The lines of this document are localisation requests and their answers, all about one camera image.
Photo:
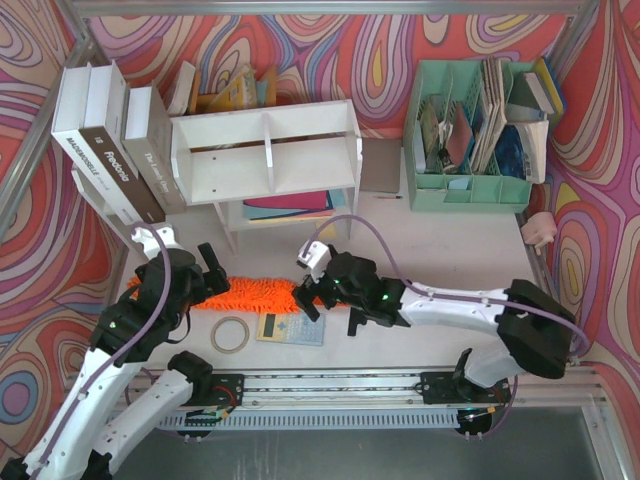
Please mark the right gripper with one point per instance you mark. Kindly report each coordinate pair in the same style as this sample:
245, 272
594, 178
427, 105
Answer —
314, 288

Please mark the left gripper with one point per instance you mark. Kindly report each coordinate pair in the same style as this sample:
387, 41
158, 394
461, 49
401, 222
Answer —
201, 279

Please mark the orange microfiber duster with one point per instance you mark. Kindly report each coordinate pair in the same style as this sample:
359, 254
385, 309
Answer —
262, 295

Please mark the clear tape roll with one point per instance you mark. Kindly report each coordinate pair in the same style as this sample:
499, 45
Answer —
230, 335

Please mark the black clip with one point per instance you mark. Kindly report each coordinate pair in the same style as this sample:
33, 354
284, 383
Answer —
356, 318

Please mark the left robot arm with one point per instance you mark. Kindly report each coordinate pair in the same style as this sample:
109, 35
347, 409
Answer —
80, 443

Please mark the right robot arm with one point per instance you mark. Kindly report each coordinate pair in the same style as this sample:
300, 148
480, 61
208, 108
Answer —
532, 333

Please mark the white wooden bookshelf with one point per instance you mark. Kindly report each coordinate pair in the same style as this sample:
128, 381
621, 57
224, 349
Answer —
224, 159

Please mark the beige blue calculator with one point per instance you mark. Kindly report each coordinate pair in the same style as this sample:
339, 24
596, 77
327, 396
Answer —
291, 328

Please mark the yellow sticky notes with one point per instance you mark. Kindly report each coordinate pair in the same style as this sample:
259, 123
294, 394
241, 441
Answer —
328, 234

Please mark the stack of coloured paper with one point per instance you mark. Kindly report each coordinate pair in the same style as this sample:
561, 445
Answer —
314, 205

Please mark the white side shelf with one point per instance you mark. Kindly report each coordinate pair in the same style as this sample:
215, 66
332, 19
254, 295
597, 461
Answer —
125, 225

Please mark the grey book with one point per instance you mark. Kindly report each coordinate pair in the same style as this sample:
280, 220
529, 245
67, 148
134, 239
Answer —
147, 140

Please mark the books behind shelf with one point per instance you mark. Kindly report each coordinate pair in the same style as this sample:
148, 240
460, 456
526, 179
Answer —
242, 91

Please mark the mint green desk organizer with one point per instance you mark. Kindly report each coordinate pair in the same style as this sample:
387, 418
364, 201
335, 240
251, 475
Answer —
450, 167

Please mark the brown book Fredonia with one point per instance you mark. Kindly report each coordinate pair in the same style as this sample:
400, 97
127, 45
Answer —
105, 122

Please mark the white book Mademoiselle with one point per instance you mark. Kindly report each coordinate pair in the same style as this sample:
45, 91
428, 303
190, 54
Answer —
70, 132

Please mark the pink pig figurine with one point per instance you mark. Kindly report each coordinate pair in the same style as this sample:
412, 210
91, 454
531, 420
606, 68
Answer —
539, 230

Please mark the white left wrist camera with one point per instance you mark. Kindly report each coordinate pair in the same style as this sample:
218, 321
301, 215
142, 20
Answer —
147, 239

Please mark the aluminium mounting rail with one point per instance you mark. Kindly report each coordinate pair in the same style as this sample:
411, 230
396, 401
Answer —
373, 388

